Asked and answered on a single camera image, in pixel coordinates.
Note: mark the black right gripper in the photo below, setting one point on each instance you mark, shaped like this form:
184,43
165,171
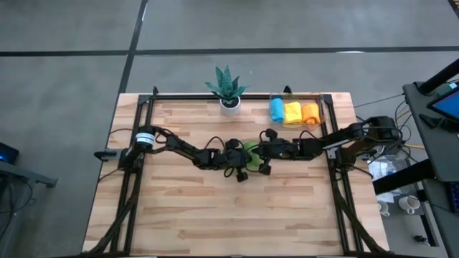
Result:
279,148

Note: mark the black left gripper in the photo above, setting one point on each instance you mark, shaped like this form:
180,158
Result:
235,157

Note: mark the green microfiber towel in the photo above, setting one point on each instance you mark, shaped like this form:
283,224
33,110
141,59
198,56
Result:
252,156

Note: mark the clear plastic basket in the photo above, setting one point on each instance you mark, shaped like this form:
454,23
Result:
274,125

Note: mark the yellow microfiber towel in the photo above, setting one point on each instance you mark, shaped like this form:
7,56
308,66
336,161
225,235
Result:
293,113

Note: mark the blue microfiber towel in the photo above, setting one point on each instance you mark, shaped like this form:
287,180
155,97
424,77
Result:
277,110

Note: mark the orange microfiber towel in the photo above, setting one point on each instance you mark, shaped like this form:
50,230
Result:
311,114

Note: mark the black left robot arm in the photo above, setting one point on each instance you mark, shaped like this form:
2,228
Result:
179,147

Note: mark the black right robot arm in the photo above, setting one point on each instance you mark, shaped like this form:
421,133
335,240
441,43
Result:
344,141

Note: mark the white round plant pot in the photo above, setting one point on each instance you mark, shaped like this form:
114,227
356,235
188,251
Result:
229,109

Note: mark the green succulent plant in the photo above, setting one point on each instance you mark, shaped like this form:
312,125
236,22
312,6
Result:
226,84

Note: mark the white mug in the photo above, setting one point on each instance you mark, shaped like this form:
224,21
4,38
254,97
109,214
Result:
383,208
409,203

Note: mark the black workstation stand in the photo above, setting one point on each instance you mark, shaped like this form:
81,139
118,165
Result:
439,157

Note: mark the black plug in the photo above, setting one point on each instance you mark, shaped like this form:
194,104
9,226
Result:
419,239

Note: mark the blue screen monitor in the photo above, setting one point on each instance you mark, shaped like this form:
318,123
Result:
448,105

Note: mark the grey side table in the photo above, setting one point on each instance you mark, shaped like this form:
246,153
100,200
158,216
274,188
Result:
25,173

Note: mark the black device with blue light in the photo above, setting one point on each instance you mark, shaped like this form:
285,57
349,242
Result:
7,154

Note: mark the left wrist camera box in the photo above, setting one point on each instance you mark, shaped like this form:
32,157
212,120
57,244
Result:
242,176

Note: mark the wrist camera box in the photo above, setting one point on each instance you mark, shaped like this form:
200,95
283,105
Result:
242,176
265,168

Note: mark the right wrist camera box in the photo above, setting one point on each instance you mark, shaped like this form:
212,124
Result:
265,168

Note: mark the black metal table frame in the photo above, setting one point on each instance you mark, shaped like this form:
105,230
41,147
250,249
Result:
251,96

